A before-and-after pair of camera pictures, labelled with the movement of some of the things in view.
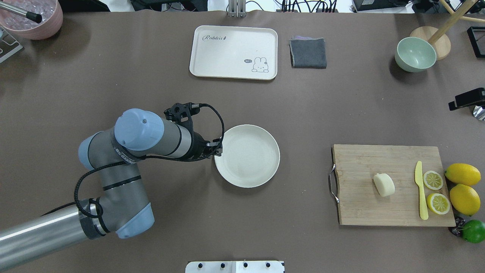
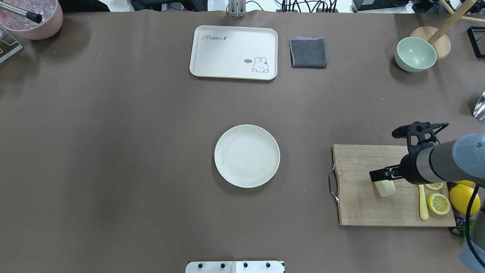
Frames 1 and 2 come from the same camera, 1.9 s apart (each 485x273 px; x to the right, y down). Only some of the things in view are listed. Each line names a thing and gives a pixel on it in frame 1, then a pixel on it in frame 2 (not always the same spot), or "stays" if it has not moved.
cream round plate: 250,156 stays
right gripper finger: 474,98 → 387,173
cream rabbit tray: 237,52 stays
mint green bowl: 414,54 stays
